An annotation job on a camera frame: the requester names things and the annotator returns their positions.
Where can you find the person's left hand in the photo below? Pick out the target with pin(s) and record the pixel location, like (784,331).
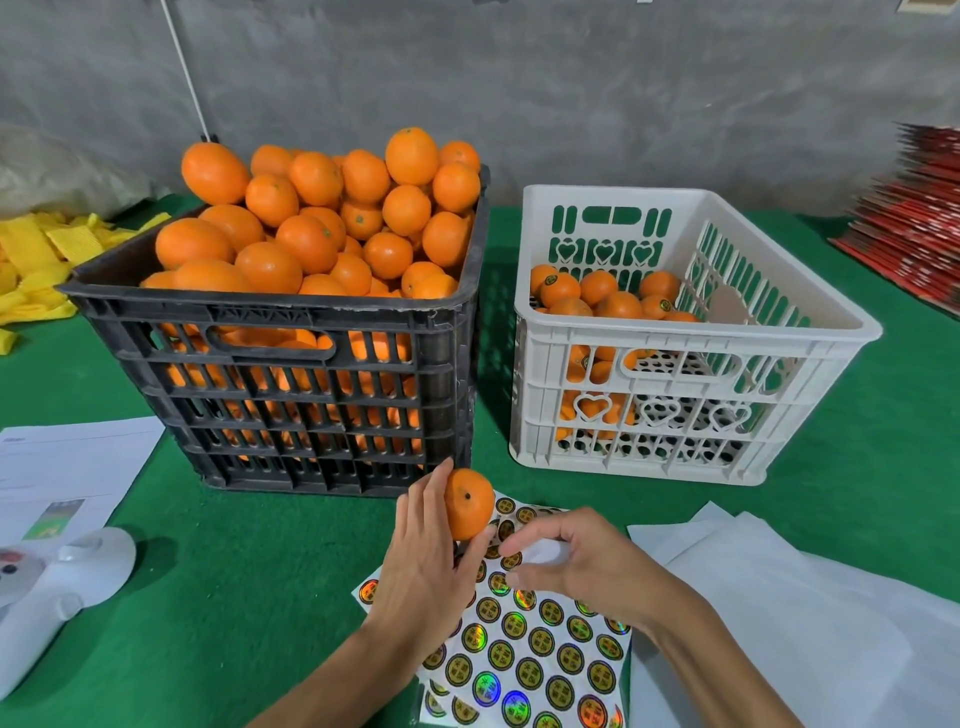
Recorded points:
(420,578)

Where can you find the person's right hand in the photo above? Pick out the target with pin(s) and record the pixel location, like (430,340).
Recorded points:
(593,563)

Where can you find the single orange fruit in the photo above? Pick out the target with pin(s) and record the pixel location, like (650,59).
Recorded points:
(470,504)

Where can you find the holographic sticker sheet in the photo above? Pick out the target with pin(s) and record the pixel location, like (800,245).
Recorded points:
(525,660)

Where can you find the heap of labelled oranges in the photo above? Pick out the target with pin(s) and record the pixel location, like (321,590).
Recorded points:
(615,305)

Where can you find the black plastic crate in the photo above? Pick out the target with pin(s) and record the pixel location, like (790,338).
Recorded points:
(443,315)

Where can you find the white plastic crate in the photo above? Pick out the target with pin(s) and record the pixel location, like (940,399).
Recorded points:
(600,194)

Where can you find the pile of oranges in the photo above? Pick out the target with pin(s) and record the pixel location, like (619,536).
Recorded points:
(215,173)

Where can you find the person's right forearm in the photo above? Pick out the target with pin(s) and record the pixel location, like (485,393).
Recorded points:
(720,668)

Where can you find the white backing sheet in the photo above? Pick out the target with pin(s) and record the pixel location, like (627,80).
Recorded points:
(923,645)
(765,615)

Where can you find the green felt table cover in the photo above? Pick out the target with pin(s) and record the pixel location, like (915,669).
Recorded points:
(240,600)

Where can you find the white handheld controller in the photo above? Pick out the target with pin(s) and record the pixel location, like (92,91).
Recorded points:
(83,570)

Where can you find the white printed paper sheet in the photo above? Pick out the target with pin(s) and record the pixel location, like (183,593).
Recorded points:
(83,458)

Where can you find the stack of red cardboard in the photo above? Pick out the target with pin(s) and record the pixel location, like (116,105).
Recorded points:
(915,218)

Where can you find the pile of yellow bags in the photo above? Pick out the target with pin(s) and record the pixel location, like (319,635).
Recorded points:
(45,263)

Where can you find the beige woven sack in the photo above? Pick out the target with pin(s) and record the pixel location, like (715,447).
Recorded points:
(60,173)

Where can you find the white pole with black base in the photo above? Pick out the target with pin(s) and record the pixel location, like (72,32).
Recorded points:
(188,68)

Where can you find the beige wall plate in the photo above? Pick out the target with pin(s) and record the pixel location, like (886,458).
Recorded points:
(930,6)

